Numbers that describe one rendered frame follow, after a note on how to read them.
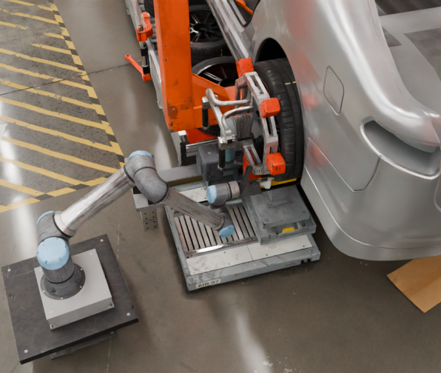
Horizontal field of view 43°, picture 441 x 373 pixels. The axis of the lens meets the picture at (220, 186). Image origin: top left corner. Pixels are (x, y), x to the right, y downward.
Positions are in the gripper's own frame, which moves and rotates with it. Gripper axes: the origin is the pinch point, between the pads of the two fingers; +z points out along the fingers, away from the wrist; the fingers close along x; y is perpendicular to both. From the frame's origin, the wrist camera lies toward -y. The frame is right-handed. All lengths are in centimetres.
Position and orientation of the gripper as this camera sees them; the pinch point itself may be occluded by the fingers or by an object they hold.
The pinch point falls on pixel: (271, 177)
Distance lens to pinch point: 311.4
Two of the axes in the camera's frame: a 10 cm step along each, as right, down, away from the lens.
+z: 9.6, -2.0, 1.9
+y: 1.9, 9.8, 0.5
